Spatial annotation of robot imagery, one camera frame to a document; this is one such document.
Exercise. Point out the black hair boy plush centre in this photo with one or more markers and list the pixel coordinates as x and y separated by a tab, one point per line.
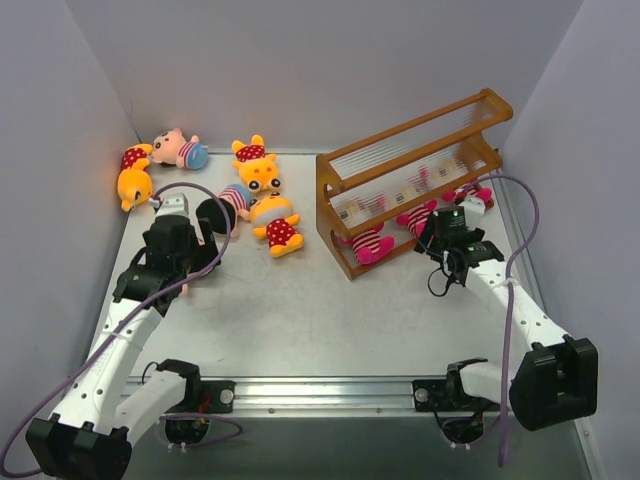
233	203

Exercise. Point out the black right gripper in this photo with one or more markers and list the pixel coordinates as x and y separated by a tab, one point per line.
451	220

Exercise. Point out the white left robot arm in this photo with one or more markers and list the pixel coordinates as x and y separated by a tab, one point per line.
91	432

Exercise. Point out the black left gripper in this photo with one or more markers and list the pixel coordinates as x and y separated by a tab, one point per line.
201	240

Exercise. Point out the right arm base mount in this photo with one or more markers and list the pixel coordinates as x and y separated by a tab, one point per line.
444	394

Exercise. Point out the aluminium table edge rail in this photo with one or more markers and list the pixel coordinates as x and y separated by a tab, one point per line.
323	397

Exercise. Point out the boy plush back left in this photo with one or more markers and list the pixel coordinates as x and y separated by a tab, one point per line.
172	148

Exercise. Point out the white pink plush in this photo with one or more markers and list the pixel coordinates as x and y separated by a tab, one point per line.
369	246
472	192
414	219

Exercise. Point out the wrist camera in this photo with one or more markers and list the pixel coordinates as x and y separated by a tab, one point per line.
174	204
474	209

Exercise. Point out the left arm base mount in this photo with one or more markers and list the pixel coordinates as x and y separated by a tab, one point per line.
217	397

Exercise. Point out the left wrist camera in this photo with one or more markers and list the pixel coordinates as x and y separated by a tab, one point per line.
174	204

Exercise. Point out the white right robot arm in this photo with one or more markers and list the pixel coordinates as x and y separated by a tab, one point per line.
545	376

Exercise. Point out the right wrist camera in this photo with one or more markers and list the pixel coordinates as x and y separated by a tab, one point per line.
474	209

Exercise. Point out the wooden toy shelf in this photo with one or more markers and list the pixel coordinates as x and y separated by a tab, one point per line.
372	181

